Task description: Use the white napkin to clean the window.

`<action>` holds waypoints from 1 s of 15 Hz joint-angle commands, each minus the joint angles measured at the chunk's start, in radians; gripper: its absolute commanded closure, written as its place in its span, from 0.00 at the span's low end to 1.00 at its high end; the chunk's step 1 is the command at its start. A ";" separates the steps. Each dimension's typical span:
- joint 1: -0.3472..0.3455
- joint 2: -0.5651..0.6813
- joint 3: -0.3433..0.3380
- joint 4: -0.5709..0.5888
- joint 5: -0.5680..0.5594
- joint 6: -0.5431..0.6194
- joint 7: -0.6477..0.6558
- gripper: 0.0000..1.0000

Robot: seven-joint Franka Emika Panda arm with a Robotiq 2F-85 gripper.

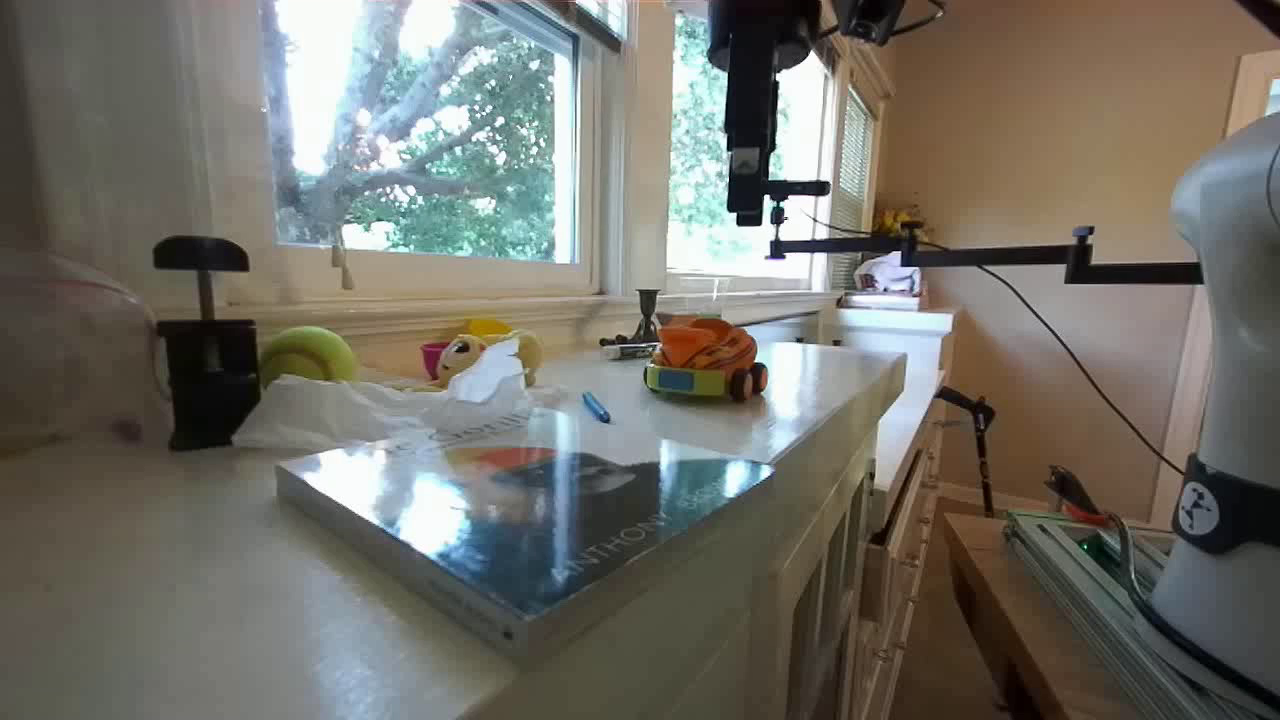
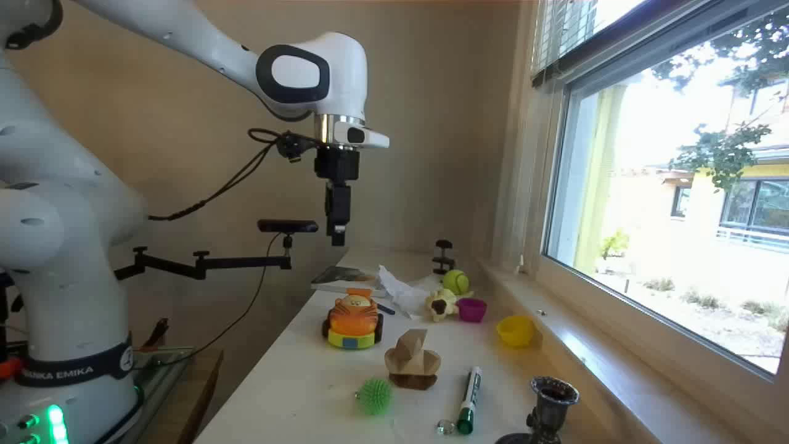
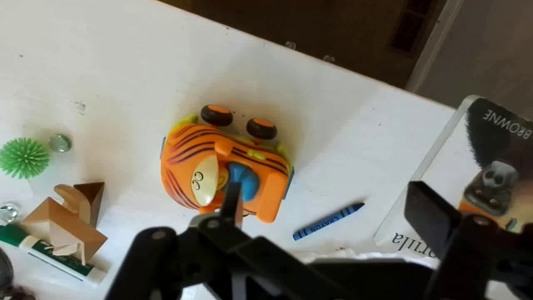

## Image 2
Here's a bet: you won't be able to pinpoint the green fuzzy ball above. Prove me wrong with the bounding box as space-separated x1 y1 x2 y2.
354 380 391 417

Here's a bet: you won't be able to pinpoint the white paper napkin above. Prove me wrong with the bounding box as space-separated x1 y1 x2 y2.
376 265 440 320

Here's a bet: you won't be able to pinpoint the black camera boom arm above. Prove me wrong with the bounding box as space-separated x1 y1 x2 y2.
115 247 292 281

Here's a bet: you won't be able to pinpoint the yellow plush toy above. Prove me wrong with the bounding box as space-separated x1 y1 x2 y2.
427 289 457 320

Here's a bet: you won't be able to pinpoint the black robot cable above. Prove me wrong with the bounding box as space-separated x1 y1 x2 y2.
145 125 322 223

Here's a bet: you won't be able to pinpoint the yellow tennis ball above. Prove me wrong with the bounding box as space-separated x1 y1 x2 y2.
440 268 470 296

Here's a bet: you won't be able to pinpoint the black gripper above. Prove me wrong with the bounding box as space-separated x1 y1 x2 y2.
312 148 360 247

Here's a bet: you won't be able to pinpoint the black stereo camera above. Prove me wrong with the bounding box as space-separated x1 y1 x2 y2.
255 220 318 234

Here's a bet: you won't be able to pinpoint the black clamp mount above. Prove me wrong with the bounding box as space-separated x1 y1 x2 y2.
431 238 456 273

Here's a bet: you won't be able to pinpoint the green white marker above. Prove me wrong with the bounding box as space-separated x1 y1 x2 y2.
454 366 482 433

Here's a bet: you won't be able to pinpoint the wooden block toy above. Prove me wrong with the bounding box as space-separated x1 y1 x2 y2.
385 327 440 389

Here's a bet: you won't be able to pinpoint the magenta plastic cup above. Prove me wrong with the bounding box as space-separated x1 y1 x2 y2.
457 297 484 322

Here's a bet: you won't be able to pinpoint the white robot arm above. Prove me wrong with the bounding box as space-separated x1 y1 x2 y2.
0 0 388 444

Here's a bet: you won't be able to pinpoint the yellow plastic cup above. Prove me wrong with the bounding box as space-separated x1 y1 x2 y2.
496 315 534 348

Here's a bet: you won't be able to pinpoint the window blinds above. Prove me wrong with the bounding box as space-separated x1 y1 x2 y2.
526 0 789 90

